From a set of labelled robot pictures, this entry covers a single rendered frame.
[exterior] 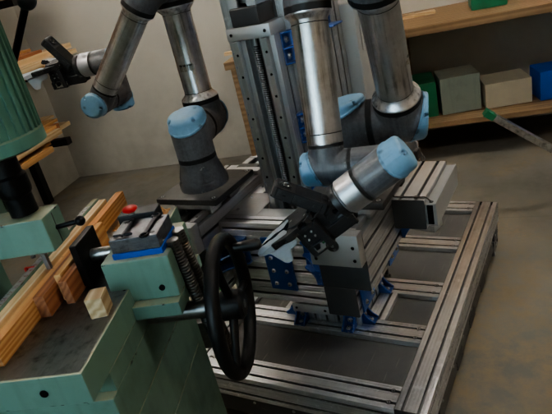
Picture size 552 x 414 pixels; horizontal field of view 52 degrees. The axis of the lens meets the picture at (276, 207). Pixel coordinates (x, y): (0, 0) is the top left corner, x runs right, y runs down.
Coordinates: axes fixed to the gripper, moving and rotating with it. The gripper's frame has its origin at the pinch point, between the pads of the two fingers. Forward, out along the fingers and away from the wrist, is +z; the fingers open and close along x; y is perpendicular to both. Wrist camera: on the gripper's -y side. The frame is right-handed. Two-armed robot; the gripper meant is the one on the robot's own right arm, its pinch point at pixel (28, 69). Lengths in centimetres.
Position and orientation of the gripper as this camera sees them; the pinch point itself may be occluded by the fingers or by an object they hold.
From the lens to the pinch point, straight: 206.4
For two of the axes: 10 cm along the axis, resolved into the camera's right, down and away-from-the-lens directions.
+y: 2.4, 8.2, 5.2
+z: -9.5, 0.9, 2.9
